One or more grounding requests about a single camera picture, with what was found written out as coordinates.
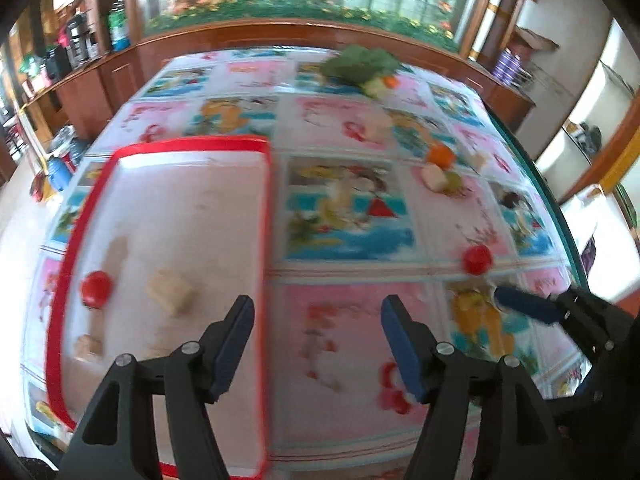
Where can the green plastic jar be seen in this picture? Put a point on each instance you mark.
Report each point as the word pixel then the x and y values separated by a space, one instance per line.
pixel 119 27

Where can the green leafy toy vegetable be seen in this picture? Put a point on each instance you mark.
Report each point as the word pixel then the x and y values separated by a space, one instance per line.
pixel 357 62

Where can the small beige toy piece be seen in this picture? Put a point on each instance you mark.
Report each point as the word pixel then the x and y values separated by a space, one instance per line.
pixel 115 251
pixel 88 348
pixel 480 161

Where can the blue container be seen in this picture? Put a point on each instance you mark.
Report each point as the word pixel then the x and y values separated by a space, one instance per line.
pixel 58 174

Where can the green toy fruit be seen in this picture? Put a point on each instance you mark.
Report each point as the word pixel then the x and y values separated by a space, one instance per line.
pixel 454 184

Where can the orange toy fruit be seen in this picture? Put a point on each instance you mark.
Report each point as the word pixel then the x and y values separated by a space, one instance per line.
pixel 441 156

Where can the white and orange toy piece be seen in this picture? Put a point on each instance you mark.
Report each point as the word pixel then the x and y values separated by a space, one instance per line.
pixel 381 86

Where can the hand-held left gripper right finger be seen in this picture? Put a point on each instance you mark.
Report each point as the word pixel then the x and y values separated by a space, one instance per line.
pixel 402 347

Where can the red rimmed white tray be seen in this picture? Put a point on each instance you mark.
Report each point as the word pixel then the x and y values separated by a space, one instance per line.
pixel 180 220

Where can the cardboard box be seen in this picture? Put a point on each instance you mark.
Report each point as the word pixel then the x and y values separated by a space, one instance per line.
pixel 536 39

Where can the red toy tomato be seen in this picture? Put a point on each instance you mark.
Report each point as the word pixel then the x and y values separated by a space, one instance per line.
pixel 477 260
pixel 96 289

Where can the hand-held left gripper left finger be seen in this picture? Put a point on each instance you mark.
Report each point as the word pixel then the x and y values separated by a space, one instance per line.
pixel 227 355

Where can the dark toy piece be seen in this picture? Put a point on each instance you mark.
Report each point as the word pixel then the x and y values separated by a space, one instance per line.
pixel 512 199

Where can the black and silver thermos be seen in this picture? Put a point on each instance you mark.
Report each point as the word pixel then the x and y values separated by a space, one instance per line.
pixel 80 40

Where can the cartoon printed tablecloth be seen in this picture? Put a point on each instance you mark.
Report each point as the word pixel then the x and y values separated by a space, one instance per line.
pixel 345 270

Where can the purple stacked tins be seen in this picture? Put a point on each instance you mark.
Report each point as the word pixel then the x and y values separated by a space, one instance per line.
pixel 508 66

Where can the large beige toy block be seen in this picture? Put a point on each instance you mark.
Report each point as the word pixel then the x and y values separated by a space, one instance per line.
pixel 170 292

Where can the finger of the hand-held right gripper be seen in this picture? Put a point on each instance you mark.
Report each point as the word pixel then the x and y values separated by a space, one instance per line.
pixel 527 304

